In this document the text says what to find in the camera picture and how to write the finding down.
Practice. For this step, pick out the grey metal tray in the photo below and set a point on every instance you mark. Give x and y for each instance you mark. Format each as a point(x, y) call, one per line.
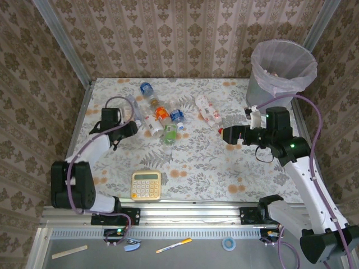
point(196, 259)

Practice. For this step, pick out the wooden stick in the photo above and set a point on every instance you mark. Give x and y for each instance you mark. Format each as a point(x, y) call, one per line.
point(70, 251)

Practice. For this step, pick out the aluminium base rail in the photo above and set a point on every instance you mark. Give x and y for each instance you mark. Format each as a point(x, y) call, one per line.
point(190, 214)

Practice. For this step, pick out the small blue label bottle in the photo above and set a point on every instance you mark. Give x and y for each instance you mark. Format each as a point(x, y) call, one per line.
point(176, 115)

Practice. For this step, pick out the aluminium side rail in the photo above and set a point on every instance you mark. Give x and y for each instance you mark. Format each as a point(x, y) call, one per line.
point(80, 117)
point(303, 123)

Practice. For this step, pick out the purple label clear bottle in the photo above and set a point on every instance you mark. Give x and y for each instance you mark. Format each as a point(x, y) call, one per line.
point(137, 112)

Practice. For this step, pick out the grey translucent waste bin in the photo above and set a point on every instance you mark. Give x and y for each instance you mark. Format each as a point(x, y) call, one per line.
point(258, 95)

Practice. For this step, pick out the white label bottle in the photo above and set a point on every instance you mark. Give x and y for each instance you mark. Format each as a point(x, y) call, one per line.
point(153, 126)

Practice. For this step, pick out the translucent plastic bin liner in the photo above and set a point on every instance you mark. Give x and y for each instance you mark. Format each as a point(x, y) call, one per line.
point(280, 56)

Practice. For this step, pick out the aluminium corner post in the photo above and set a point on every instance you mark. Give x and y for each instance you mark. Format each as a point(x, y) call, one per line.
point(322, 22)
point(64, 42)

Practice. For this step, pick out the green label clear bottle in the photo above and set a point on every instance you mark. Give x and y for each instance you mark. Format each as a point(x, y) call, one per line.
point(169, 134)

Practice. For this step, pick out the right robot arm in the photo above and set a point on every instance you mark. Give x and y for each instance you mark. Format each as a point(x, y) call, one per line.
point(308, 190)

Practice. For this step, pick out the beige calculator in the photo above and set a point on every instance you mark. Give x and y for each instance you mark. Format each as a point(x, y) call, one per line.
point(146, 187)

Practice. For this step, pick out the floral tablecloth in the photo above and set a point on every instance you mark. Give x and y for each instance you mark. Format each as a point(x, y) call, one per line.
point(213, 168)

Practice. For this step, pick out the blue tape roll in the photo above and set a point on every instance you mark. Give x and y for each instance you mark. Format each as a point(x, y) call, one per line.
point(224, 244)

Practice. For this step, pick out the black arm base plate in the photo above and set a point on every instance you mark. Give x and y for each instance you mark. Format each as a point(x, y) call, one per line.
point(131, 217)
point(246, 215)

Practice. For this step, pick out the blue stapler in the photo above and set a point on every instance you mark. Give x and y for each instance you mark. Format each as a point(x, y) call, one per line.
point(131, 246)

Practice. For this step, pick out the orange label bottle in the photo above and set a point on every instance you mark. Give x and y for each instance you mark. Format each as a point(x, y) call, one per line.
point(161, 113)

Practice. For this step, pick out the small controller board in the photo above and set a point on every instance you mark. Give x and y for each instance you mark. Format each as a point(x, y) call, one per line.
point(116, 232)
point(270, 234)

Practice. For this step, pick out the crushed white red-cap bottle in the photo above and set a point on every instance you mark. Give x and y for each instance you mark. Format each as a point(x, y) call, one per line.
point(207, 110)

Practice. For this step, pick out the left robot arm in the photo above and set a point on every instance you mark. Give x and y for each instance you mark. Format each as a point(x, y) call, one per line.
point(73, 185)

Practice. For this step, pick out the yellow white pen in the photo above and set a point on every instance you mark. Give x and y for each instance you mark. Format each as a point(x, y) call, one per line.
point(174, 245)

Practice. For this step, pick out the blue label water bottle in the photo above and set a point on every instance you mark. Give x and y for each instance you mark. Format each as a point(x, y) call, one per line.
point(146, 89)

